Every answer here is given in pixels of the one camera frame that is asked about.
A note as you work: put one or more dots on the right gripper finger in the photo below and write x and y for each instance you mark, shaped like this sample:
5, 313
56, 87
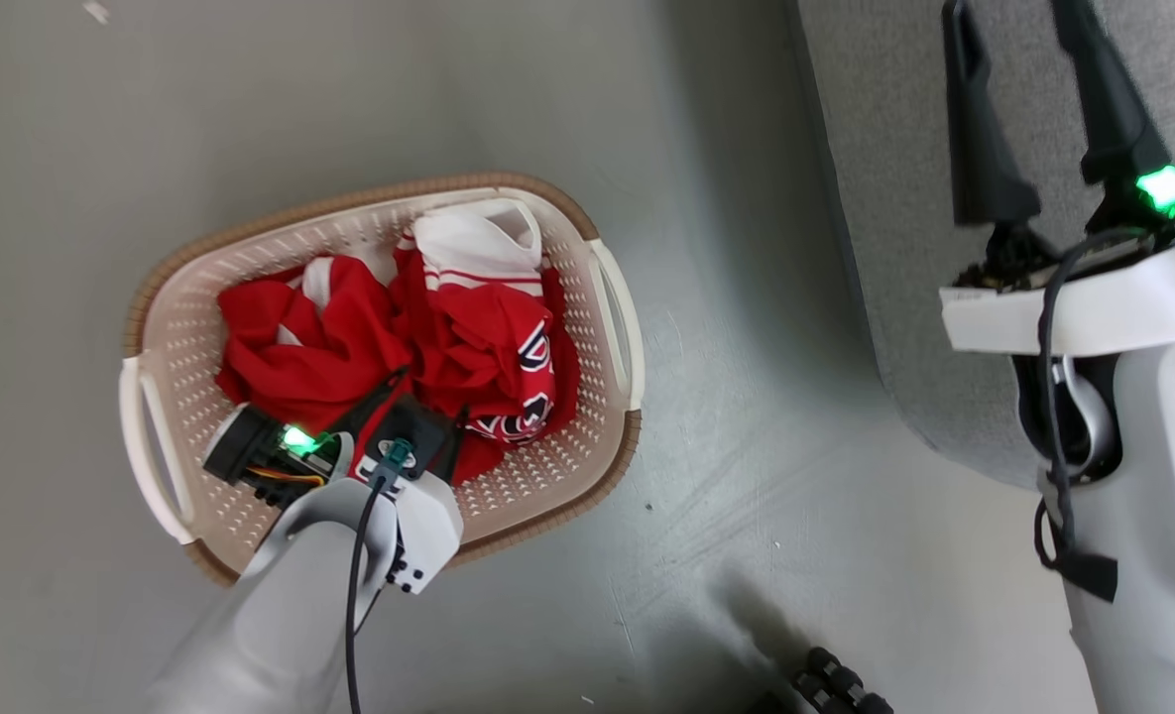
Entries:
1113, 99
979, 139

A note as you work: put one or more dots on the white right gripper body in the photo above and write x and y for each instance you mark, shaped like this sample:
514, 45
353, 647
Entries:
1122, 302

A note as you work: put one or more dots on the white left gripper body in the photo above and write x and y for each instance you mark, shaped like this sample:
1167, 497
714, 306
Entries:
428, 526

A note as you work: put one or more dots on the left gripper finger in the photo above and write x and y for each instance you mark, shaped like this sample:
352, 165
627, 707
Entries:
374, 402
459, 446

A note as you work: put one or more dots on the red garment with white trim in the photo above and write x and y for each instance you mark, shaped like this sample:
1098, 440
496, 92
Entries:
290, 367

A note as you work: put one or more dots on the red jersey with number print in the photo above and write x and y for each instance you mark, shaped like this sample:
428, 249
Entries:
488, 332

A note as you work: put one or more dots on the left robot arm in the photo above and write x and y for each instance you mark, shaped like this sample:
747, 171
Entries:
280, 615

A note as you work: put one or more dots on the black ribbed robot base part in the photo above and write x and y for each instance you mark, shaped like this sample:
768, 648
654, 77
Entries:
835, 686

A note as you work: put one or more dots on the beige perforated laundry basket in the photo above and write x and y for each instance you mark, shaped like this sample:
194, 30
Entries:
190, 327

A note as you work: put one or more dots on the grey fabric sofa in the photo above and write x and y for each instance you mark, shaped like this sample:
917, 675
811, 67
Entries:
884, 149

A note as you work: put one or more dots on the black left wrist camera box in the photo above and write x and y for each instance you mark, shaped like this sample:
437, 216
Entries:
416, 431

